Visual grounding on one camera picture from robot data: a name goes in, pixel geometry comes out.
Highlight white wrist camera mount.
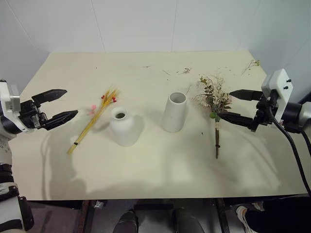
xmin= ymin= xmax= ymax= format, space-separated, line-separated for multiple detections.
xmin=0 ymin=79 xmax=26 ymax=133
xmin=260 ymin=68 xmax=295 ymax=125

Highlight dark table frame leg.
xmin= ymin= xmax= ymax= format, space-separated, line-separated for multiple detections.
xmin=82 ymin=200 xmax=97 ymax=233
xmin=216 ymin=198 xmax=231 ymax=233

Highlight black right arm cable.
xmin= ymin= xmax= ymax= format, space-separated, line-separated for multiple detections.
xmin=266 ymin=96 xmax=311 ymax=194

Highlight round white ceramic vase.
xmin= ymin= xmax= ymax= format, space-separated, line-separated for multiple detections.
xmin=109 ymin=107 xmax=144 ymax=148

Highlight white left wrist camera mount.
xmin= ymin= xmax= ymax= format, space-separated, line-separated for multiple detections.
xmin=0 ymin=79 xmax=26 ymax=133

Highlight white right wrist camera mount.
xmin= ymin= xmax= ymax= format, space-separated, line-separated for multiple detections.
xmin=260 ymin=68 xmax=295 ymax=125

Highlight yellow wheat stalk bouquet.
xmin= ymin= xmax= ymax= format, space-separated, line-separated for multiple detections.
xmin=67 ymin=85 xmax=121 ymax=155

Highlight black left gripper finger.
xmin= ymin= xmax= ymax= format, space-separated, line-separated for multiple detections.
xmin=44 ymin=110 xmax=79 ymax=131
xmin=31 ymin=89 xmax=68 ymax=110

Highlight black trouser leg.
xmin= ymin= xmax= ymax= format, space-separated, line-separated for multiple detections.
xmin=244 ymin=193 xmax=311 ymax=233

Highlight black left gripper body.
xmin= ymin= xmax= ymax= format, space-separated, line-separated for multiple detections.
xmin=18 ymin=99 xmax=49 ymax=131

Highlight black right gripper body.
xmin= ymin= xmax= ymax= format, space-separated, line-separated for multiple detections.
xmin=253 ymin=90 xmax=279 ymax=125

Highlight tall tapered white vase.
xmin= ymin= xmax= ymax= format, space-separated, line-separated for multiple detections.
xmin=161 ymin=92 xmax=189 ymax=133

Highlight small dried twig scraps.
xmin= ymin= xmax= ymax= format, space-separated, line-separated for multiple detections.
xmin=162 ymin=67 xmax=193 ymax=76

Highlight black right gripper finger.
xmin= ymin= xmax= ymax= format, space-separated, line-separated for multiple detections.
xmin=229 ymin=89 xmax=264 ymax=101
xmin=218 ymin=112 xmax=259 ymax=133

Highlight small dried sprig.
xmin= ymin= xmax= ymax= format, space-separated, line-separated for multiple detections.
xmin=241 ymin=59 xmax=261 ymax=76

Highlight white sneaker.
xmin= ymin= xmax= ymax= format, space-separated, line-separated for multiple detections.
xmin=236 ymin=204 xmax=254 ymax=233

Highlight dark rounded shape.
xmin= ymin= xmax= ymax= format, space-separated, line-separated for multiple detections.
xmin=112 ymin=209 xmax=139 ymax=233

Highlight dried wildflower bouquet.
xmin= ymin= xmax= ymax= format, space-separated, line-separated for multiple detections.
xmin=192 ymin=72 xmax=234 ymax=160

